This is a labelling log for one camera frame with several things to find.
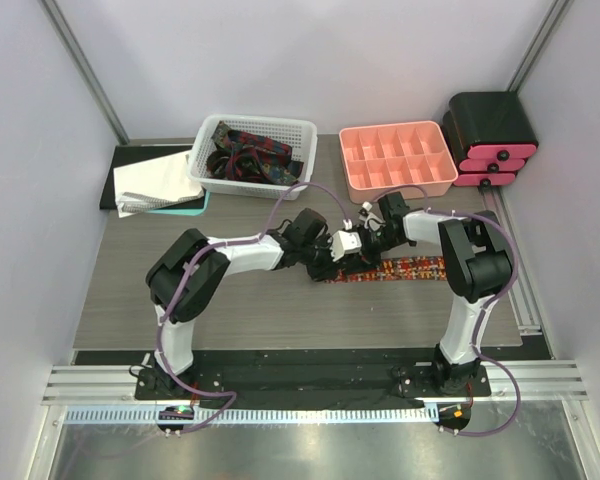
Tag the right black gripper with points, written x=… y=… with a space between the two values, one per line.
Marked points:
x=368 y=257

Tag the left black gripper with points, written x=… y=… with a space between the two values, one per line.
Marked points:
x=330 y=269

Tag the multicoloured patterned tie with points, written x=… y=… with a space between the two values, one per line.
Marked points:
x=400 y=269

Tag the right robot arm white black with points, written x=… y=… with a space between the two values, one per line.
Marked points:
x=481 y=265

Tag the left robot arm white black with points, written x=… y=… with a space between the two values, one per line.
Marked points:
x=185 y=279

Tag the dark red blue ties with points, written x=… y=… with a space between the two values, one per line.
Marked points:
x=251 y=158

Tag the pink compartment organizer tray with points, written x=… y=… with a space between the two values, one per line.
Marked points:
x=379 y=157

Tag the teal tray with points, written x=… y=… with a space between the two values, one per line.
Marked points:
x=200 y=206

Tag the white plastic mesh basket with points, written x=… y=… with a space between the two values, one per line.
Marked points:
x=301 y=135

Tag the black pink drawer unit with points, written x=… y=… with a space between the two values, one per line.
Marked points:
x=489 y=137

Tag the white folded cloth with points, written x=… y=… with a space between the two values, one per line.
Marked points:
x=154 y=184

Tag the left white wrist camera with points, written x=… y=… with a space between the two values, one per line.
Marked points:
x=344 y=243

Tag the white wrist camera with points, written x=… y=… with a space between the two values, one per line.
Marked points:
x=344 y=243
x=367 y=217

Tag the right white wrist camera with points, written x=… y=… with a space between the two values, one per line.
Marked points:
x=367 y=217

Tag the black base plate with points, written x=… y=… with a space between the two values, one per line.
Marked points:
x=324 y=377

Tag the aluminium rail frame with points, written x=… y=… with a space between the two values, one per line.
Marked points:
x=111 y=395

